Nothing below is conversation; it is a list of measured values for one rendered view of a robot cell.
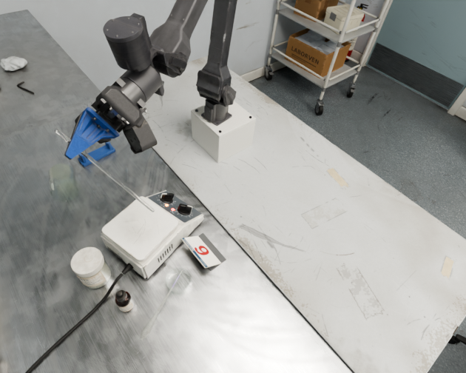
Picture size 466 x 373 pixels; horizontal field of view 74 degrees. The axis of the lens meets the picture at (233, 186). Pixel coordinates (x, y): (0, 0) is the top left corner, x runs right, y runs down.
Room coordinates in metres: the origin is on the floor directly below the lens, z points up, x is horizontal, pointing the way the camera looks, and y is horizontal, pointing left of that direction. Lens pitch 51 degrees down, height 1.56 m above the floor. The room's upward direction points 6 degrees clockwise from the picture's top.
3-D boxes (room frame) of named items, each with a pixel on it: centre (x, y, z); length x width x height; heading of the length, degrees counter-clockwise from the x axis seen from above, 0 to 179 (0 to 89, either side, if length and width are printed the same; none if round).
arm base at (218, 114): (0.71, 0.07, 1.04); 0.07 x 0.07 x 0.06; 53
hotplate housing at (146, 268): (0.36, 0.17, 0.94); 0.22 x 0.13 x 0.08; 149
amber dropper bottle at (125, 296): (0.20, 0.19, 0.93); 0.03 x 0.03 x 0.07
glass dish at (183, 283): (0.25, 0.09, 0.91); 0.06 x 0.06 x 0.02
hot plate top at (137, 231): (0.34, 0.19, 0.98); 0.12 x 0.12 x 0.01; 59
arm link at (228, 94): (0.70, 0.07, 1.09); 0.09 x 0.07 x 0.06; 65
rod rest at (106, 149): (0.60, 0.40, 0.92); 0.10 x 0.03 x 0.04; 139
